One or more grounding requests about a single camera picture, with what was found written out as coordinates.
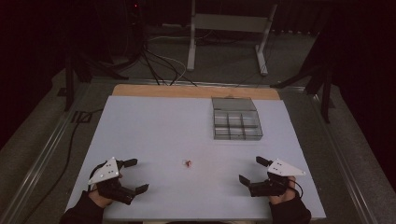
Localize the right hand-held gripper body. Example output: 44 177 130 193
249 159 306 198

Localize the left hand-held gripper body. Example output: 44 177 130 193
87 157 137 206

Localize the clear plastic compartment box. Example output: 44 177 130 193
211 96 264 141

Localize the person's right hand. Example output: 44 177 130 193
269 175 301 205

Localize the person's left hand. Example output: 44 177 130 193
88 174 124 209

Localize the white table mat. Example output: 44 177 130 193
65 94 327 222

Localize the black stand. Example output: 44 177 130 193
269 55 335 124
64 49 130 112

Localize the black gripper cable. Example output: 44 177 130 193
292 180 304 199

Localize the black floor cable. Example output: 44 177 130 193
18 107 106 224

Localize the metal floor rail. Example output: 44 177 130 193
311 92 379 224
0 83 92 224

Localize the bundle of floor cables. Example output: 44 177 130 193
124 31 200 87

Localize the white metal desk frame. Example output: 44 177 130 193
186 0 279 77

